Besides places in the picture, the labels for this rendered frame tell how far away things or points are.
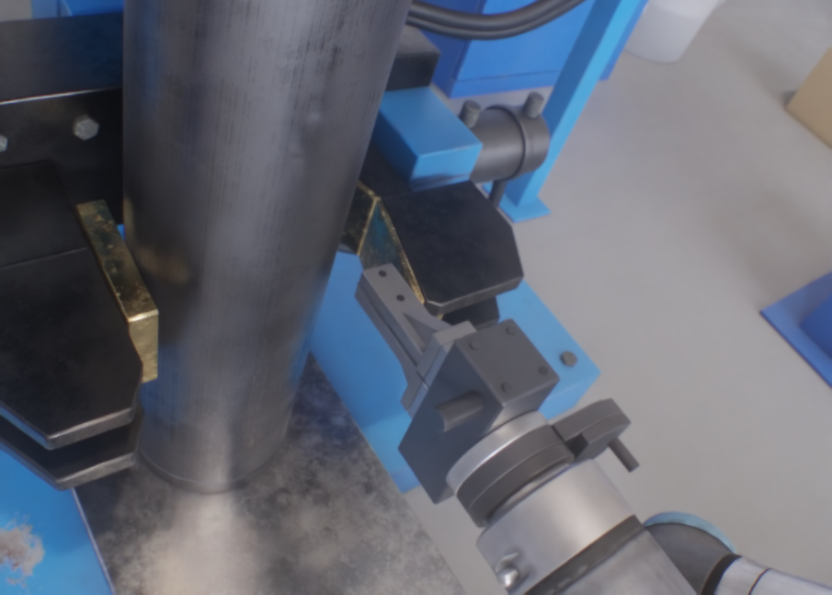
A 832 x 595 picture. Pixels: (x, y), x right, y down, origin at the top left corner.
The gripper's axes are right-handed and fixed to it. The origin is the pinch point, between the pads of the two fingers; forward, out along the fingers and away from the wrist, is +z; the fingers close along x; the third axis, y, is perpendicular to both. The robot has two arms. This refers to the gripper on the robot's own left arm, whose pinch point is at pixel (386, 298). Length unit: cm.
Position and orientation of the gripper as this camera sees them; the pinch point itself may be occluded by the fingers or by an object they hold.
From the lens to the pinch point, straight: 51.1
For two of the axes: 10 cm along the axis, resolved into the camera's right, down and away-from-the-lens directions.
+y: -8.0, 2.6, -5.4
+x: -2.8, 6.4, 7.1
